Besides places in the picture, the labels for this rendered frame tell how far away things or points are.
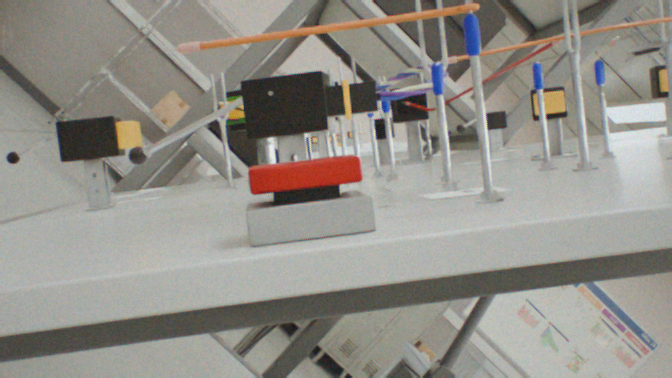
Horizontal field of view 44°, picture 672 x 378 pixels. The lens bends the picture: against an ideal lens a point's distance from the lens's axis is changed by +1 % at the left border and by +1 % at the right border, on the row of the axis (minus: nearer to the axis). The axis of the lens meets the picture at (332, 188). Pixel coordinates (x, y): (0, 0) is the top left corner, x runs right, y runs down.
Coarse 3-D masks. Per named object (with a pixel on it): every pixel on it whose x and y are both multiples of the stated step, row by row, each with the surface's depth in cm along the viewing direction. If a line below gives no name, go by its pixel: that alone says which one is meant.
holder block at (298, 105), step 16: (256, 80) 55; (272, 80) 54; (288, 80) 54; (304, 80) 54; (320, 80) 54; (256, 96) 55; (272, 96) 54; (288, 96) 54; (304, 96) 54; (320, 96) 54; (256, 112) 55; (272, 112) 54; (288, 112) 54; (304, 112) 54; (320, 112) 54; (256, 128) 55; (272, 128) 55; (288, 128) 54; (304, 128) 54; (320, 128) 54
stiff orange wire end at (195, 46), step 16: (400, 16) 43; (416, 16) 43; (432, 16) 43; (272, 32) 44; (288, 32) 44; (304, 32) 44; (320, 32) 44; (176, 48) 45; (192, 48) 45; (208, 48) 45
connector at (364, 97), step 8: (328, 88) 55; (336, 88) 55; (352, 88) 55; (360, 88) 55; (368, 88) 55; (328, 96) 55; (336, 96) 55; (352, 96) 55; (360, 96) 55; (368, 96) 55; (376, 96) 55; (328, 104) 55; (336, 104) 55; (344, 104) 55; (352, 104) 55; (360, 104) 55; (368, 104) 55; (376, 104) 55; (328, 112) 55; (336, 112) 55; (344, 112) 55; (352, 112) 55; (360, 112) 55; (368, 112) 56; (376, 112) 57
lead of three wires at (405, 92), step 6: (444, 72) 59; (444, 78) 59; (426, 84) 56; (396, 90) 56; (402, 90) 56; (408, 90) 56; (414, 90) 56; (420, 90) 56; (426, 90) 57; (384, 96) 56; (390, 96) 56; (396, 96) 56; (402, 96) 56; (408, 96) 56
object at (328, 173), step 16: (304, 160) 38; (320, 160) 36; (336, 160) 36; (352, 160) 36; (256, 176) 35; (272, 176) 35; (288, 176) 35; (304, 176) 35; (320, 176) 35; (336, 176) 36; (352, 176) 36; (256, 192) 35; (272, 192) 36; (288, 192) 36; (304, 192) 36; (320, 192) 37; (336, 192) 37
